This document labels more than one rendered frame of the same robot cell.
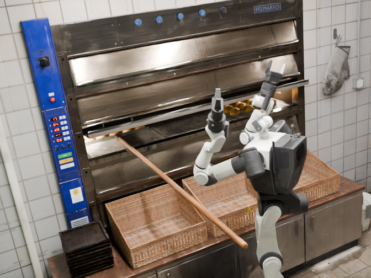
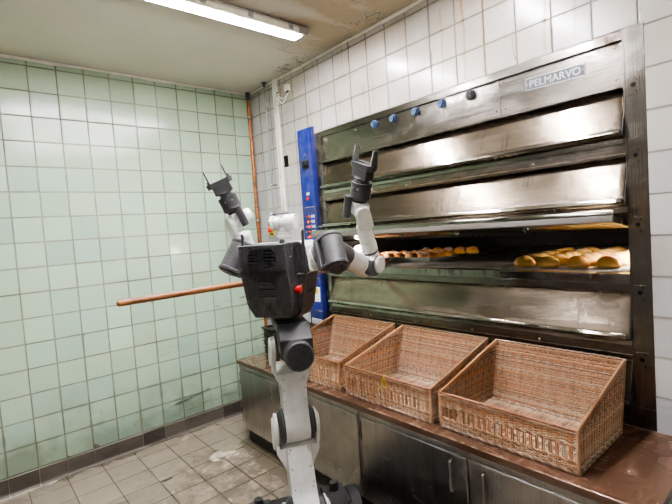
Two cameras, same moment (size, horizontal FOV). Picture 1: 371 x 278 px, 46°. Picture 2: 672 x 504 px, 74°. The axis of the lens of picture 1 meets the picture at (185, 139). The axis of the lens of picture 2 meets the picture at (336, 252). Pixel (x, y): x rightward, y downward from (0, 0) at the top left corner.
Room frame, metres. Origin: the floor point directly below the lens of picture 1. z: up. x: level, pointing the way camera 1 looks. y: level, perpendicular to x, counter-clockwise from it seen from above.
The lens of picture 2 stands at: (1.92, -2.27, 1.43)
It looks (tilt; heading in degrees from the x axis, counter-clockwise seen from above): 3 degrees down; 73
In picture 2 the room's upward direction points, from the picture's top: 4 degrees counter-clockwise
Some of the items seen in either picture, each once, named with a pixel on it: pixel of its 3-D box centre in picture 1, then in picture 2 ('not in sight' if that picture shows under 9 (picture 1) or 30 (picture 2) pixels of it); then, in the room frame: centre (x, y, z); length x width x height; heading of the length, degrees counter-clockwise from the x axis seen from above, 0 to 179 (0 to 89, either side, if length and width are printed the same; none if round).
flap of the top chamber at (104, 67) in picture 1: (195, 49); (431, 153); (3.14, -0.15, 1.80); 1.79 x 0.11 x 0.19; 114
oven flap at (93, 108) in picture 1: (199, 84); (433, 202); (3.14, -0.15, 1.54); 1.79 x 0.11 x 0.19; 114
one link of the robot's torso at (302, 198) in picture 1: (282, 201); (292, 340); (2.25, -0.52, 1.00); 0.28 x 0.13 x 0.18; 88
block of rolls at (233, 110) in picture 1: (237, 100); (585, 256); (3.77, -0.50, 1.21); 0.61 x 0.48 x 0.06; 24
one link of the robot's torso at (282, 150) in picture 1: (275, 161); (281, 275); (2.23, -0.48, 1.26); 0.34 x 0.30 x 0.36; 144
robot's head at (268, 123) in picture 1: (263, 126); (285, 225); (2.27, -0.44, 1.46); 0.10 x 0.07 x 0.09; 144
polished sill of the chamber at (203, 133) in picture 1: (202, 132); (440, 271); (3.16, -0.14, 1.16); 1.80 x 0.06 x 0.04; 114
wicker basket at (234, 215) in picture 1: (229, 196); (415, 366); (2.90, -0.28, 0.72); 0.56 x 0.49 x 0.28; 113
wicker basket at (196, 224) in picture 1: (155, 222); (336, 347); (2.66, 0.28, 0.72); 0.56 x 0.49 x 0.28; 115
